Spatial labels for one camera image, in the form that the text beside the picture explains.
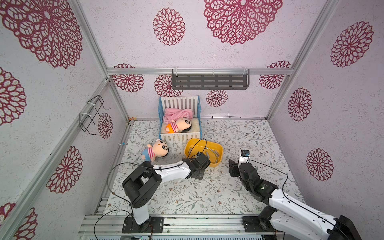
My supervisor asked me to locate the plush doll in crib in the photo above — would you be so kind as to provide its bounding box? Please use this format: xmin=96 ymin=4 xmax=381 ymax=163
xmin=166 ymin=118 xmax=192 ymax=134

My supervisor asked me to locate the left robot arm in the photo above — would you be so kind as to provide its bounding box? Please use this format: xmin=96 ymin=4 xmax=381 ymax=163
xmin=122 ymin=153 xmax=211 ymax=234

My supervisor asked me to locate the grey wall shelf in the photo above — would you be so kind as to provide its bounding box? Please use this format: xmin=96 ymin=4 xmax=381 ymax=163
xmin=171 ymin=70 xmax=250 ymax=91

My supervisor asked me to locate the metal base rail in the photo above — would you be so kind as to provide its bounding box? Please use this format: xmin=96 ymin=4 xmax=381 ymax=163
xmin=77 ymin=212 xmax=333 ymax=240

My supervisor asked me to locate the black wire wall rack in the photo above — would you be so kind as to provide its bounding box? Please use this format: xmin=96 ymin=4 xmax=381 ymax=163
xmin=79 ymin=95 xmax=110 ymax=136

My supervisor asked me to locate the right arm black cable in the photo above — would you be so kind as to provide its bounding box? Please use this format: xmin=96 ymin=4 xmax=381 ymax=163
xmin=248 ymin=158 xmax=352 ymax=240

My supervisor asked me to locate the plush doll on table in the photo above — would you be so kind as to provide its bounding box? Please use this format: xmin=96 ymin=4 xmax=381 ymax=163
xmin=141 ymin=139 xmax=169 ymax=162

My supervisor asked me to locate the yellow plastic storage box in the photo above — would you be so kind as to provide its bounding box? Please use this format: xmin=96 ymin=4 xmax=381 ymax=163
xmin=184 ymin=139 xmax=224 ymax=168

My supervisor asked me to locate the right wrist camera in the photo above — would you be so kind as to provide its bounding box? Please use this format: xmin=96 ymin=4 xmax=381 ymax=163
xmin=238 ymin=150 xmax=250 ymax=166

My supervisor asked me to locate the white and blue toy crib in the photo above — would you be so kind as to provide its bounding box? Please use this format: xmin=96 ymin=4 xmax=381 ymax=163
xmin=159 ymin=96 xmax=202 ymax=144

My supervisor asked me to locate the pink blanket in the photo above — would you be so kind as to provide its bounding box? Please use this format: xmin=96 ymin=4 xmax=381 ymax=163
xmin=163 ymin=108 xmax=194 ymax=124

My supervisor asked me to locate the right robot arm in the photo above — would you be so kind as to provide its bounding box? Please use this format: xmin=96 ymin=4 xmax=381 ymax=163
xmin=229 ymin=159 xmax=361 ymax=240

